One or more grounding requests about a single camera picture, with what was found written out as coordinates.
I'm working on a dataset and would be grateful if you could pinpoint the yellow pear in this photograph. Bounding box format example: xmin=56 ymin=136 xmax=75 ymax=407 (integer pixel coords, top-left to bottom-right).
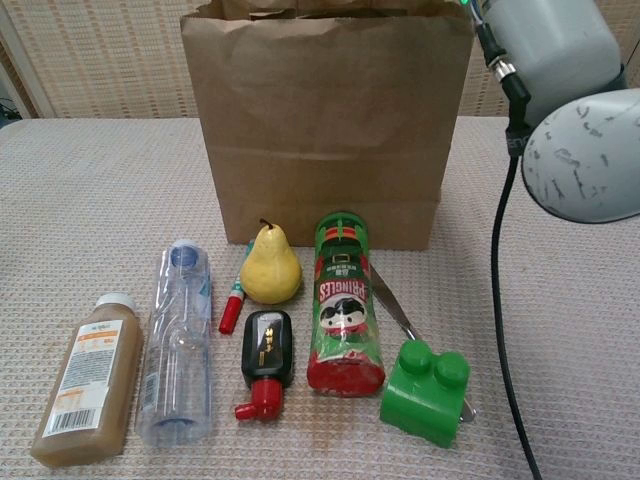
xmin=239 ymin=217 xmax=303 ymax=306

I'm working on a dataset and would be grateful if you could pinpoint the green Pringles can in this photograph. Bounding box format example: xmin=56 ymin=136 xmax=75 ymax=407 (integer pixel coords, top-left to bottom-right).
xmin=305 ymin=209 xmax=386 ymax=400

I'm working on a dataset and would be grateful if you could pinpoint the black bottle red cap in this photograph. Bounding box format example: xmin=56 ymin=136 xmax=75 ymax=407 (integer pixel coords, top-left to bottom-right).
xmin=233 ymin=309 xmax=295 ymax=424

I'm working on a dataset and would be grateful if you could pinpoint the transparent water bottle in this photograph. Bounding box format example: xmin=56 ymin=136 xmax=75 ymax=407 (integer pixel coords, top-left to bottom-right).
xmin=133 ymin=238 xmax=214 ymax=448

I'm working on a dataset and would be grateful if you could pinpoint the green toy brick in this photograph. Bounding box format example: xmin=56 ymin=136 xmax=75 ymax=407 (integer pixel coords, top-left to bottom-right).
xmin=378 ymin=339 xmax=471 ymax=450

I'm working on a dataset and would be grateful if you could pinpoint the brown juice bottle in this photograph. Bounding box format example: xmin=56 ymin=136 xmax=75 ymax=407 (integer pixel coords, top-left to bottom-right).
xmin=29 ymin=292 xmax=146 ymax=470

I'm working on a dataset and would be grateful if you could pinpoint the brown paper bag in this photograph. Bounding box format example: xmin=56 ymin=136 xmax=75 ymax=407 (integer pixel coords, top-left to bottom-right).
xmin=178 ymin=0 xmax=475 ymax=251

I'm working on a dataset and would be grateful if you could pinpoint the metal table knife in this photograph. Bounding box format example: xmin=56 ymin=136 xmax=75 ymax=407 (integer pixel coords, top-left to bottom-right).
xmin=369 ymin=263 xmax=477 ymax=420

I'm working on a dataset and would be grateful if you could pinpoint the red-capped green marker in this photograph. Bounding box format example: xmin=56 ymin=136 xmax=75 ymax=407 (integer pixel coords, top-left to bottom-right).
xmin=218 ymin=239 xmax=256 ymax=335

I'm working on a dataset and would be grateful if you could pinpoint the white woven tablecloth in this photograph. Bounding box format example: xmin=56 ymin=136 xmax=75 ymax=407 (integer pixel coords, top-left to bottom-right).
xmin=0 ymin=115 xmax=640 ymax=480

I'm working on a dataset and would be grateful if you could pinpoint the woven folding screen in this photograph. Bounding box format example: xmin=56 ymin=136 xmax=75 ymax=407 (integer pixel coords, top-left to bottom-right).
xmin=0 ymin=0 xmax=640 ymax=121

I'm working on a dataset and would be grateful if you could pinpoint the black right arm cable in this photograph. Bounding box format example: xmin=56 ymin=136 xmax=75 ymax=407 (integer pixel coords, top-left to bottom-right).
xmin=474 ymin=19 xmax=544 ymax=480

